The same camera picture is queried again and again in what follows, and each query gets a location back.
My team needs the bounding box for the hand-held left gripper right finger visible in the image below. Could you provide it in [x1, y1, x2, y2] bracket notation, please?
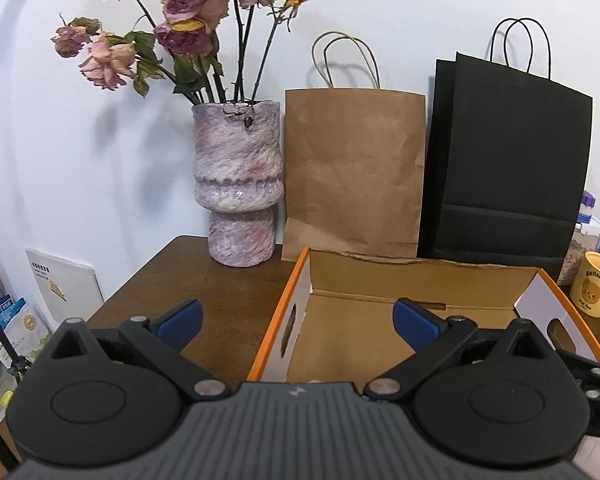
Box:
[364, 298, 557, 403]

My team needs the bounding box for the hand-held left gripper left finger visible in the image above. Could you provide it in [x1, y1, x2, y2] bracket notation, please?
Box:
[50, 299, 231, 403]

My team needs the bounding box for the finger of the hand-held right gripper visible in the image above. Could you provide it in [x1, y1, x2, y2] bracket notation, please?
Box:
[555, 349, 600, 395]

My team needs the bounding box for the red and orange cardboard box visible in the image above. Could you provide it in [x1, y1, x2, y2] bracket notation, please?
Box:
[246, 246, 600, 385]

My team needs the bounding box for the yellow bear mug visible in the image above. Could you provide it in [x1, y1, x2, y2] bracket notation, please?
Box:
[569, 251, 600, 322]

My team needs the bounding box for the white board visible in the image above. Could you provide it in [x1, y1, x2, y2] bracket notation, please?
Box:
[25, 247, 105, 327]

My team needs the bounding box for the purple mottled ceramic vase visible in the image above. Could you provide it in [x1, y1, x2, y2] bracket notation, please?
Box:
[191, 100, 286, 267]

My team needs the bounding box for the purple lidded jar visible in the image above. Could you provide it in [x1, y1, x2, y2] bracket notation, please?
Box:
[579, 190, 600, 227]

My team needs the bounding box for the brown paper bag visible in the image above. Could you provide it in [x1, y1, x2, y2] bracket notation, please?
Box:
[281, 31, 427, 262]

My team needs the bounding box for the white and blue packet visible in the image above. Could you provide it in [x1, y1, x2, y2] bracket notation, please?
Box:
[0, 294, 28, 348]

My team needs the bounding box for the black tripod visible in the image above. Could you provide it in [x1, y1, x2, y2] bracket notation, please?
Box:
[0, 280, 33, 480]

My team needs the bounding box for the black paper bag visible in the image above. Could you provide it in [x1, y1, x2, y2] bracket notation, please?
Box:
[417, 17, 594, 286]

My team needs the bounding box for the dried rose bouquet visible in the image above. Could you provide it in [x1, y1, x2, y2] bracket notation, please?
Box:
[50, 0, 315, 111]

